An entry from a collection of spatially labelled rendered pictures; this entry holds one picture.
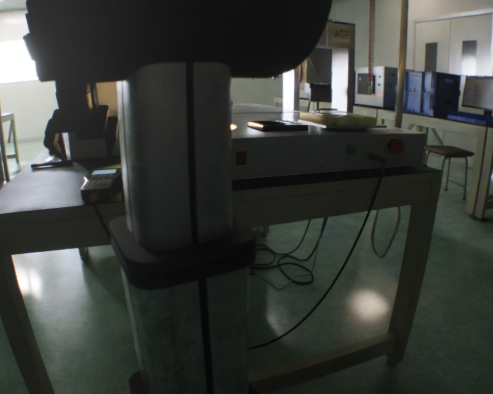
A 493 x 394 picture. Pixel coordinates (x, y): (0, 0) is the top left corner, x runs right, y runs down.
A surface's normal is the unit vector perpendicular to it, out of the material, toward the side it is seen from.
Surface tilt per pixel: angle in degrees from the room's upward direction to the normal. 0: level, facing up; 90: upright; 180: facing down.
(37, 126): 90
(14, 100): 90
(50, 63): 151
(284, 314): 0
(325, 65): 90
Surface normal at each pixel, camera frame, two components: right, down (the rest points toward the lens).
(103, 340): 0.00, -0.95
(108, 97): 0.33, 0.29
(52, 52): 0.29, 0.93
